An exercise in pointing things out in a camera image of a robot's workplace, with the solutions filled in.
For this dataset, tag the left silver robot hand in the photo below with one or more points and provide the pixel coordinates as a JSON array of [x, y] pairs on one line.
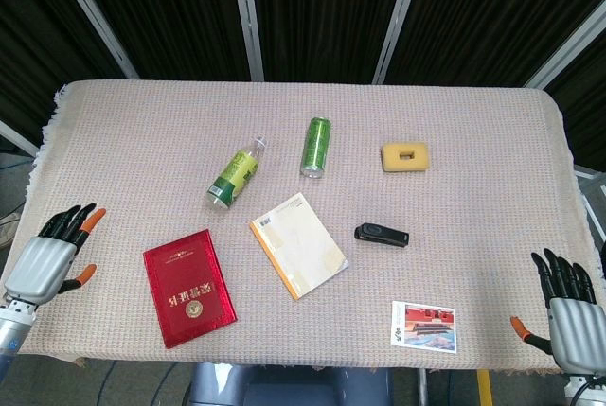
[[43, 261]]

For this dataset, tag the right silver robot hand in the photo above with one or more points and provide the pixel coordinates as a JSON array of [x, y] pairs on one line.
[[570, 325]]

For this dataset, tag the black clip device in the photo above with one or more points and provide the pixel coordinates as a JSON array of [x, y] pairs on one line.
[[381, 235]]

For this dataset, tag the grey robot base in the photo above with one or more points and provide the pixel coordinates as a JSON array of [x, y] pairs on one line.
[[293, 384]]

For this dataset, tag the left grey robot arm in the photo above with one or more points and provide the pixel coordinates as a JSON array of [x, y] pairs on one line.
[[12, 325]]

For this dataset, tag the red booklet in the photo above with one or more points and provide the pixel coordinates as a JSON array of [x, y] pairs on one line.
[[189, 287]]

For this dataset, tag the green drink can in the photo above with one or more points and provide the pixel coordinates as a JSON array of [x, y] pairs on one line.
[[315, 147]]

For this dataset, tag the picture postcard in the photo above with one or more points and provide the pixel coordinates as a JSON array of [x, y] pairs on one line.
[[424, 326]]

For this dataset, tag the green-labelled plastic bottle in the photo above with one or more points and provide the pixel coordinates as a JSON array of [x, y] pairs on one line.
[[234, 177]]

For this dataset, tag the yellow sponge with hole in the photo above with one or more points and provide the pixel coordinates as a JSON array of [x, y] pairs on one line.
[[406, 156]]

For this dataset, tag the yellow-spined notebook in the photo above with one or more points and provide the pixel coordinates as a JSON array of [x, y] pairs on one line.
[[299, 246]]

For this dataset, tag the beige woven tablecloth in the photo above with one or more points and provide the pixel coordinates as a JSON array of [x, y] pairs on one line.
[[303, 150]]

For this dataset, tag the black folding screen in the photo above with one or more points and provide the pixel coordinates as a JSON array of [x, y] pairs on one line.
[[322, 8]]

